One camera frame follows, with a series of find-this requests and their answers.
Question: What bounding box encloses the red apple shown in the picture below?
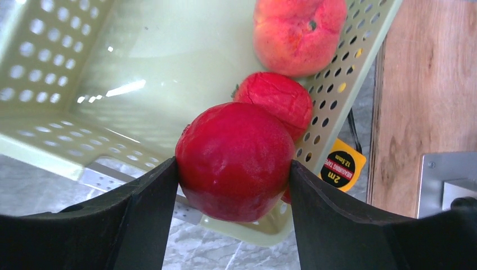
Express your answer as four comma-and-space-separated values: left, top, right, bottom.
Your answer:
175, 102, 295, 222

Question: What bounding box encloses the pale green plastic basket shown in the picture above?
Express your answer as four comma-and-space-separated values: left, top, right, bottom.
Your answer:
0, 0, 403, 248

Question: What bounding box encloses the brown wooden board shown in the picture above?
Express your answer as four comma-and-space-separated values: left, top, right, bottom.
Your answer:
368, 1, 476, 217

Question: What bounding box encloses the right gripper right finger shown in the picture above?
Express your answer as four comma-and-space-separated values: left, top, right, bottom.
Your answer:
290, 161, 476, 269

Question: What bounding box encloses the red strawberry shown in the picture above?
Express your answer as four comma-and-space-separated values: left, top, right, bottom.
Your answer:
232, 72, 313, 141

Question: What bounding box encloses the yellow black screwdriver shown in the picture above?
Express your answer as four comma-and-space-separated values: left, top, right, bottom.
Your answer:
347, 109, 362, 154

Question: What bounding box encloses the yellow tape measure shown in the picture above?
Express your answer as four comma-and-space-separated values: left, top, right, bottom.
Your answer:
318, 139, 367, 192

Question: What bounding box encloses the small metal block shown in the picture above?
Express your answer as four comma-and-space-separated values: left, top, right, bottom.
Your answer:
417, 151, 476, 218

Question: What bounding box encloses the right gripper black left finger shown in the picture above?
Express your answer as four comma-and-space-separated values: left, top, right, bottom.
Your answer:
1, 158, 178, 269

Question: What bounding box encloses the pink orange peach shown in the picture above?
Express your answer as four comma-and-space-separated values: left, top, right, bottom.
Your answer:
253, 0, 348, 78

